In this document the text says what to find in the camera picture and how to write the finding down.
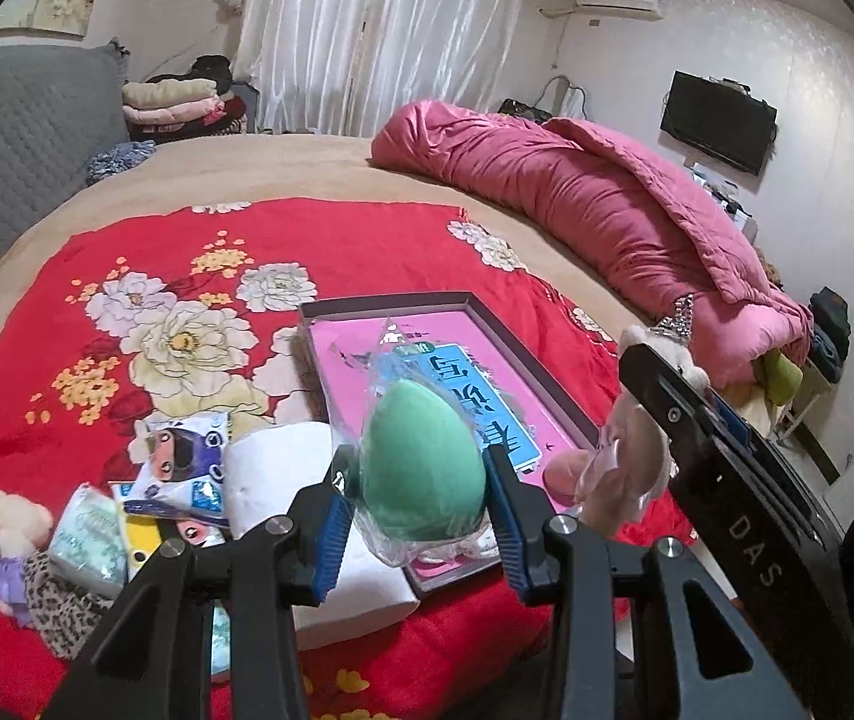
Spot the green cushion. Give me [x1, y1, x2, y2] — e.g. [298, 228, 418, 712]
[760, 351, 805, 406]

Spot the white toilet paper roll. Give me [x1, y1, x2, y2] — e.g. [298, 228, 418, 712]
[224, 420, 420, 650]

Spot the green white tissue pack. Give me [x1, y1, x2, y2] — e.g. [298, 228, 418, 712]
[205, 600, 236, 683]
[47, 484, 133, 601]

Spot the tan bed sheet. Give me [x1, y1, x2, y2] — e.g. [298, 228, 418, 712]
[0, 131, 780, 541]

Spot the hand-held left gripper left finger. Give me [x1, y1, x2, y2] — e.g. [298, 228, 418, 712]
[44, 448, 359, 720]

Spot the black wall television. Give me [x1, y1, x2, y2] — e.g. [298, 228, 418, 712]
[659, 70, 779, 177]

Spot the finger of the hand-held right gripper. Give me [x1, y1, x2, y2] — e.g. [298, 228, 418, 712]
[706, 386, 774, 462]
[618, 343, 729, 467]

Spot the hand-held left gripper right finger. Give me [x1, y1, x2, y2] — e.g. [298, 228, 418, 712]
[481, 445, 810, 720]

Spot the dark clothes pile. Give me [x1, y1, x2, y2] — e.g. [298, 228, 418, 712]
[805, 287, 852, 383]

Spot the pink folded blanket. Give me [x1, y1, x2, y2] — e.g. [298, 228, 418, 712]
[125, 95, 230, 130]

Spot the green makeup sponge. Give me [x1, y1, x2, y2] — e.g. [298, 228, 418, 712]
[332, 311, 507, 571]

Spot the yellow cartoon printed packet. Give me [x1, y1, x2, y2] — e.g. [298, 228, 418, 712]
[110, 480, 233, 587]

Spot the white cartoon printed packet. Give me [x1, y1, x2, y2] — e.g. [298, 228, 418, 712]
[130, 416, 236, 515]

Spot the white curtain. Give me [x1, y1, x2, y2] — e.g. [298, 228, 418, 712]
[235, 0, 537, 140]

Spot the dark cardboard box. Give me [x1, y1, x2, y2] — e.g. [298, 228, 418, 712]
[298, 291, 604, 601]

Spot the blue speckled cloth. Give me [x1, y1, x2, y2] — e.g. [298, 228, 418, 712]
[85, 139, 159, 185]

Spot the pink makeup sponge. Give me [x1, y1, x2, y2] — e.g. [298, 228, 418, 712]
[544, 450, 593, 509]

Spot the black garment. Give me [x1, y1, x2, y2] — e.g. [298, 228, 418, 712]
[193, 55, 237, 92]

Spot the red floral blanket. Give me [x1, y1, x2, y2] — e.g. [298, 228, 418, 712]
[0, 199, 698, 720]

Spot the teddy bear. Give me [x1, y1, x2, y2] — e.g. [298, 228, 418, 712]
[573, 296, 713, 530]
[0, 490, 54, 627]

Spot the grey quilted headboard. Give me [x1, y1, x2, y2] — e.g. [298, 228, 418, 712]
[0, 41, 131, 346]

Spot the leopard print scrunchie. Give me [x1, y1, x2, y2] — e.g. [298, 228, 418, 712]
[22, 547, 119, 661]

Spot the white air conditioner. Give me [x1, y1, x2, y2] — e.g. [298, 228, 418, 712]
[575, 0, 664, 20]

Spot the pink quilt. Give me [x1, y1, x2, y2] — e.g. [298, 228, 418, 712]
[370, 99, 818, 391]

